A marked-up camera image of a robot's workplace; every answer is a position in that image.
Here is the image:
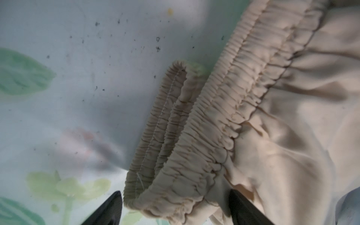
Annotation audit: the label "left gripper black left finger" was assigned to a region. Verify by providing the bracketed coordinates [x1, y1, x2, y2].
[82, 191, 123, 225]

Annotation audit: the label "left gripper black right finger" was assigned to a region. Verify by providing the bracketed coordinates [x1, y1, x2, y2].
[228, 189, 274, 225]

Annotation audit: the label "beige drawstring shorts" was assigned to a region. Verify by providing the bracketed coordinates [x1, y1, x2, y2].
[123, 1, 360, 225]

